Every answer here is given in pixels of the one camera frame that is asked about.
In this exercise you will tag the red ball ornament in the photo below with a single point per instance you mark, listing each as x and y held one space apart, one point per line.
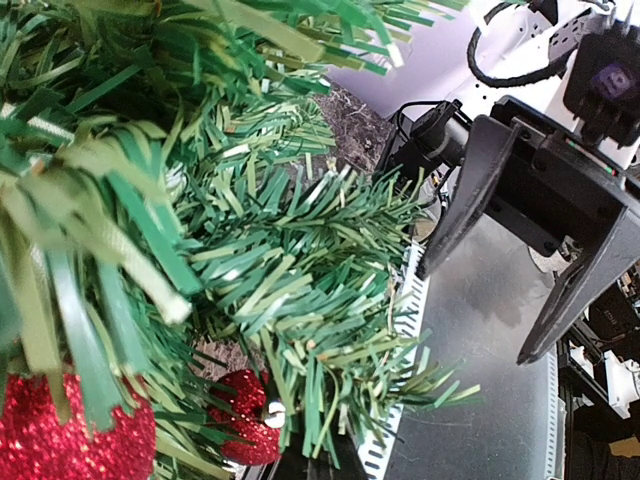
254 419
34 445

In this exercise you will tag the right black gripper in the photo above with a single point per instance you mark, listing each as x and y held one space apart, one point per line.
539 181

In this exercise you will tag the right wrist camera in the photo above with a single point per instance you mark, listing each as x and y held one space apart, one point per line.
603 86

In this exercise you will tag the small green christmas tree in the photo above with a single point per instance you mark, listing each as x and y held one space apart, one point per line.
161 225

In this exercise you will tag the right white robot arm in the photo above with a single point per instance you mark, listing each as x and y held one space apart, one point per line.
534 67

